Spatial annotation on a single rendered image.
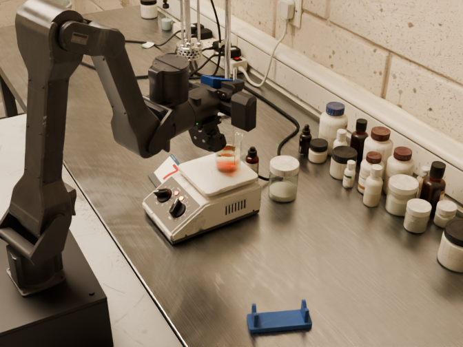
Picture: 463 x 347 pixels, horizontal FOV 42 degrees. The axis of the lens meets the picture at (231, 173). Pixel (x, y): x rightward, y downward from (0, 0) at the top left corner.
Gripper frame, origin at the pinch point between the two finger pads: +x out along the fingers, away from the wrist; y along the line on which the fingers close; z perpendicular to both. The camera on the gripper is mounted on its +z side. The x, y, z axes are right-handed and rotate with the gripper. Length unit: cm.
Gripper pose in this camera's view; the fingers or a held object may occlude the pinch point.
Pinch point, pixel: (229, 89)
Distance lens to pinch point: 108.6
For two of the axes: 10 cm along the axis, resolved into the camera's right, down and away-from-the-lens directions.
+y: 7.7, 3.5, -5.3
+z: -0.1, 8.4, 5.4
